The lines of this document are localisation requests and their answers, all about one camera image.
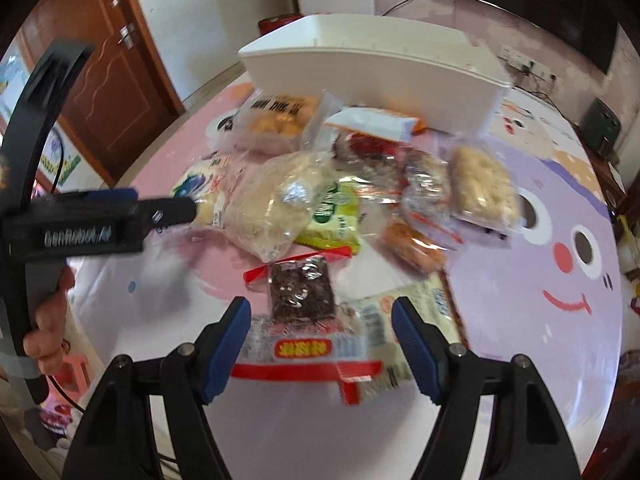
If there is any red box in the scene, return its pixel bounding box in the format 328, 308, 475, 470
257, 14, 302, 37

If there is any red white labelled snack packet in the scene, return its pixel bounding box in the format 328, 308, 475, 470
232, 312, 388, 407

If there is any pale cracker packet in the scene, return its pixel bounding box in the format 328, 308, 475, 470
446, 144, 522, 235

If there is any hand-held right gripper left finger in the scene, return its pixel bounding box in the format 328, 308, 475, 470
62, 296, 252, 480

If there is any white power strip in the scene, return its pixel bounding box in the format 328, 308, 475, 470
499, 44, 557, 82

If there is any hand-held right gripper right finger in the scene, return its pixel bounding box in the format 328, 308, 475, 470
391, 296, 583, 480

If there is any orange white snack packet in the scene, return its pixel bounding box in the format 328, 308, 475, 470
322, 106, 427, 143

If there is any cartoon printed tablecloth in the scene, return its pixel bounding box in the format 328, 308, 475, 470
65, 74, 626, 480

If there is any dark brown cake packet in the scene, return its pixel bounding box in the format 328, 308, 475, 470
244, 254, 353, 322

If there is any person's left hand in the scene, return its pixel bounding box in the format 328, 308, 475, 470
22, 265, 77, 377

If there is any green snack packet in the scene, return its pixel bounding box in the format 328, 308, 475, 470
294, 172, 363, 257

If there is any pink plastic stool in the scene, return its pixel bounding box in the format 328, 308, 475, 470
50, 354, 92, 403

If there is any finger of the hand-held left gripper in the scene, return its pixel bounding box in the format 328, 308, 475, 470
75, 187, 199, 234

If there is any blue white snack packet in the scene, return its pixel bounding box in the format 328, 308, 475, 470
171, 154, 236, 231

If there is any dark green air fryer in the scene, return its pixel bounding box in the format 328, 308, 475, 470
579, 97, 624, 159

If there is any cream white snack packet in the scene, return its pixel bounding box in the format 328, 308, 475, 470
342, 277, 463, 403

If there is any large pale bread packet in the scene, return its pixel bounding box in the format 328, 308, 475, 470
222, 151, 338, 263

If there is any brown wooden door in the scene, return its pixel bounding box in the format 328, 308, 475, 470
19, 0, 187, 187

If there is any orange fried snack packet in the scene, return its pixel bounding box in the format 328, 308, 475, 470
381, 219, 448, 275

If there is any black television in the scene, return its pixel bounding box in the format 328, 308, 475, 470
434, 0, 622, 75

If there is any white plastic storage box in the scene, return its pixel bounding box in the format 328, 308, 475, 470
237, 14, 513, 135

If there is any yellow cake packet black print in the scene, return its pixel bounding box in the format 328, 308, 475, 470
206, 91, 322, 155

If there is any colourful wall poster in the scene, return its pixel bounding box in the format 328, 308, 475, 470
0, 42, 83, 183

